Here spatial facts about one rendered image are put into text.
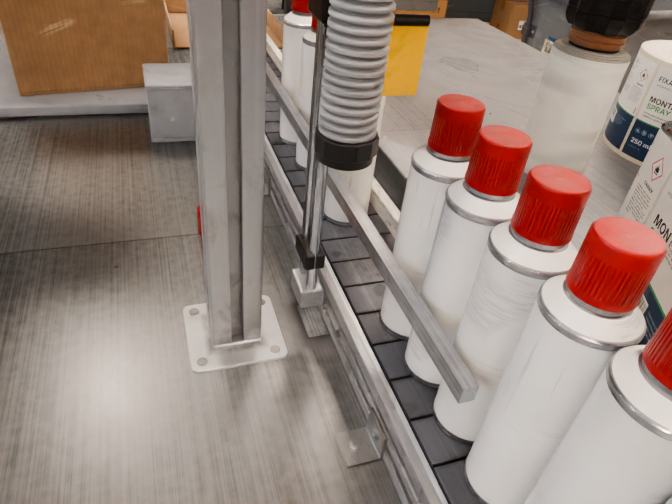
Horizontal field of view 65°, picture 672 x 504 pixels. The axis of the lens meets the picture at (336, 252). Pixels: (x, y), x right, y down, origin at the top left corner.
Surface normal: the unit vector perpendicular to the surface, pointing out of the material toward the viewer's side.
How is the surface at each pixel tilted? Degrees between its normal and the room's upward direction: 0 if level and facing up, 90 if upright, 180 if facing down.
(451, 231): 90
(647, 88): 90
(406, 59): 90
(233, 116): 90
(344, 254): 0
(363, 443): 0
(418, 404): 0
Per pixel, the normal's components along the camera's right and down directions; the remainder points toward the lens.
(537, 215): -0.71, 0.36
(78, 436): 0.10, -0.79
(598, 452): -0.92, 0.15
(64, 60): 0.47, 0.57
